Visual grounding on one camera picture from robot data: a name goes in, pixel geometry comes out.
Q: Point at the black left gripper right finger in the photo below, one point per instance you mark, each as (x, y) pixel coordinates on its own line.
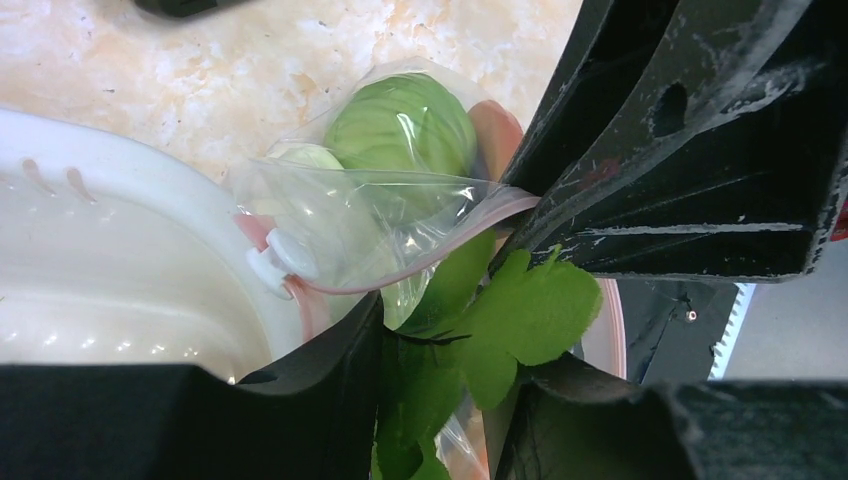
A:
(574, 421)

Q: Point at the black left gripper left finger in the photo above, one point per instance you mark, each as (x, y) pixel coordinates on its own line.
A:
(309, 415)

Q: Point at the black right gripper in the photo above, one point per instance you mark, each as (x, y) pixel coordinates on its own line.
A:
(690, 140)

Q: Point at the leafy green sprig toy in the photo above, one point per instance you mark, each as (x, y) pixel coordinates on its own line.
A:
(468, 338)

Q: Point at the clear zip top bag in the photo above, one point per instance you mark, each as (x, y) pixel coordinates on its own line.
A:
(322, 237)

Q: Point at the white plastic basket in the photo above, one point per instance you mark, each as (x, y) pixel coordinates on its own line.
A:
(114, 252)

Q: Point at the green cabbage toy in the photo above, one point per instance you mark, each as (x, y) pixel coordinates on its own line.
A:
(406, 122)

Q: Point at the white radish toy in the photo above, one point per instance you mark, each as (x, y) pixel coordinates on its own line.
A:
(294, 156)

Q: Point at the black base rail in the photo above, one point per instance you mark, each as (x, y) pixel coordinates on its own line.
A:
(681, 331)

